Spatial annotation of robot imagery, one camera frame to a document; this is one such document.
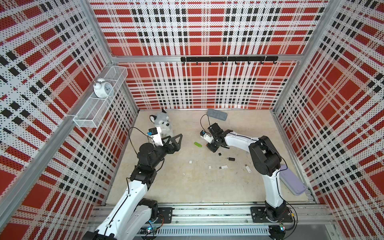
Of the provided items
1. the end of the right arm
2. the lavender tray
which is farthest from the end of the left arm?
the lavender tray

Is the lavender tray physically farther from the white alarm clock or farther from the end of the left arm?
the white alarm clock

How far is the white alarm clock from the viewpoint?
0.70 meters

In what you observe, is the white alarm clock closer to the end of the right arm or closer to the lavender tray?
the end of the right arm
